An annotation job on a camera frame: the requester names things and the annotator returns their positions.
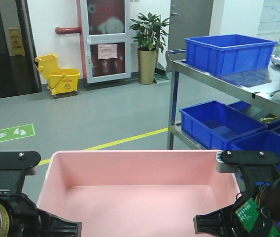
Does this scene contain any blue crate on shelf top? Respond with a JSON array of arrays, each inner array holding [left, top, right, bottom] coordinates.
[[185, 34, 278, 76]]

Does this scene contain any stainless steel shelf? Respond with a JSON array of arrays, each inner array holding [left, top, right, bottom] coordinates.
[[165, 49, 280, 150]]

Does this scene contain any fire hose cabinet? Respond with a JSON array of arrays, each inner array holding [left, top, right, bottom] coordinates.
[[76, 0, 131, 84]]

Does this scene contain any blue crate lower shelf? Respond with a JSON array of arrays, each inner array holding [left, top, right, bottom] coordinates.
[[179, 101, 267, 150]]

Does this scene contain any yellow caution floor sign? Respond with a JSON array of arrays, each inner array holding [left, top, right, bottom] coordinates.
[[8, 28, 25, 56]]

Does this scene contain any plant in gold pot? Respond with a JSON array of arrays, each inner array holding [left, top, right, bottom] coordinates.
[[130, 12, 169, 85]]

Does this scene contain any yellow mop bucket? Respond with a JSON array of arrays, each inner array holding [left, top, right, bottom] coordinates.
[[34, 53, 80, 96]]

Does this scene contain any blue crate lower front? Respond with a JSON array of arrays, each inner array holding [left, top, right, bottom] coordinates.
[[231, 130, 280, 171]]

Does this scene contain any grey door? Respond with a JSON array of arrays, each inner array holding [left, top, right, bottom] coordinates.
[[168, 0, 213, 50]]

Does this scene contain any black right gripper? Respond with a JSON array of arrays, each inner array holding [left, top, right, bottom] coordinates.
[[193, 150, 280, 237]]

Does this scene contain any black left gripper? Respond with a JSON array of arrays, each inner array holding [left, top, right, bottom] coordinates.
[[0, 151, 82, 237]]

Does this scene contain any pink plastic bin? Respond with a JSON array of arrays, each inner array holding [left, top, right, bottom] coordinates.
[[37, 150, 240, 237]]

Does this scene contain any green circuit board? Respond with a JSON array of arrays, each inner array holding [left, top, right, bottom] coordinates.
[[235, 198, 260, 233]]

